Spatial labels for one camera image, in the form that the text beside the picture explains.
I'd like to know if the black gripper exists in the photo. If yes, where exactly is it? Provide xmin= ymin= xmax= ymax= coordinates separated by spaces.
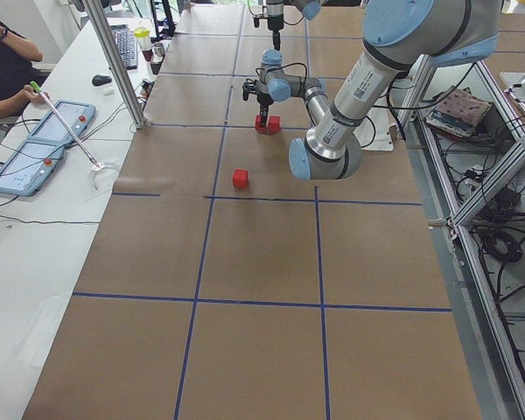
xmin=266 ymin=2 xmax=284 ymax=51
xmin=255 ymin=85 xmax=274 ymax=128

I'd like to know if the red block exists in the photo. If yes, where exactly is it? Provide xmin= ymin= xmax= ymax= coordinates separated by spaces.
xmin=255 ymin=114 xmax=268 ymax=134
xmin=267 ymin=115 xmax=281 ymax=134
xmin=232 ymin=168 xmax=249 ymax=189

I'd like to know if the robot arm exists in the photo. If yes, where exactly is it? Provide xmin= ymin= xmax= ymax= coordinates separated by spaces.
xmin=252 ymin=49 xmax=330 ymax=133
xmin=257 ymin=1 xmax=501 ymax=180

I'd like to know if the metal cup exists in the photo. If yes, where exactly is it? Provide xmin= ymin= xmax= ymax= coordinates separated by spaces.
xmin=152 ymin=42 xmax=165 ymax=58

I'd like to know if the black keyboard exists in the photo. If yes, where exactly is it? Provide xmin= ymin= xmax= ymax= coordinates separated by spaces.
xmin=109 ymin=24 xmax=138 ymax=70

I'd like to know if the black computer mouse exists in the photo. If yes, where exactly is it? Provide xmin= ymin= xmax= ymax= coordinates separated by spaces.
xmin=91 ymin=74 xmax=112 ymax=87

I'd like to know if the reacher grabber stick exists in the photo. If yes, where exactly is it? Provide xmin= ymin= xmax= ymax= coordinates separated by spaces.
xmin=30 ymin=80 xmax=120 ymax=190

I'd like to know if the brown paper table cover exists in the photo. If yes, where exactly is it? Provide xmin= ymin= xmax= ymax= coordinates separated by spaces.
xmin=21 ymin=3 xmax=525 ymax=420

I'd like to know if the teach pendant tablet far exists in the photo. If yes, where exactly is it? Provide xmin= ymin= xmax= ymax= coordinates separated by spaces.
xmin=28 ymin=100 xmax=97 ymax=148

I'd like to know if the teach pendant tablet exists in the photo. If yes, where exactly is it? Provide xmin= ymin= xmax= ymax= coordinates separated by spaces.
xmin=0 ymin=141 xmax=66 ymax=197
xmin=28 ymin=100 xmax=97 ymax=148

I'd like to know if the teach pendant tablet near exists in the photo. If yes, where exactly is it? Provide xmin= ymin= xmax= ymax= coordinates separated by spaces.
xmin=0 ymin=141 xmax=66 ymax=197

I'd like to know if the seated person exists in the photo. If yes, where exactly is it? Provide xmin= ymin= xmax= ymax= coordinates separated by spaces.
xmin=0 ymin=21 xmax=46 ymax=119

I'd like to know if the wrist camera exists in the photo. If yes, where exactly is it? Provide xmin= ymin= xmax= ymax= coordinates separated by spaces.
xmin=241 ymin=79 xmax=258 ymax=102
xmin=248 ymin=4 xmax=269 ymax=28

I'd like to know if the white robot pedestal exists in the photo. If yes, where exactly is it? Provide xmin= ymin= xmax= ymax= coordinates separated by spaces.
xmin=354 ymin=108 xmax=394 ymax=152

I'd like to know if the aluminium frame post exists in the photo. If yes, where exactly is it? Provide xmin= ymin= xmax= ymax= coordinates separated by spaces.
xmin=82 ymin=0 xmax=146 ymax=130

